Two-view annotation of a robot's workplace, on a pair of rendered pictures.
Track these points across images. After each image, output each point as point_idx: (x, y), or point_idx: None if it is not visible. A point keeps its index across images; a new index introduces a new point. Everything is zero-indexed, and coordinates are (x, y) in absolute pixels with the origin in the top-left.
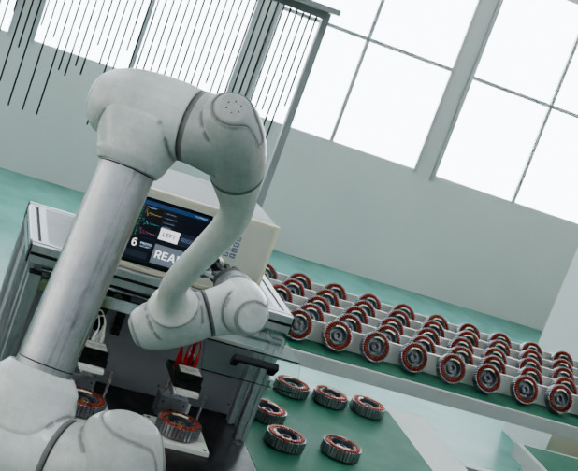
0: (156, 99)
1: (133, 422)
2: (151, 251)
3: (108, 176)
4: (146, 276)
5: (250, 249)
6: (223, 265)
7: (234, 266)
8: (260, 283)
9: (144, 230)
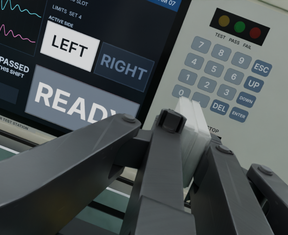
0: None
1: None
2: (29, 86)
3: None
4: (2, 146)
5: None
6: (200, 154)
7: (263, 169)
8: None
9: (5, 26)
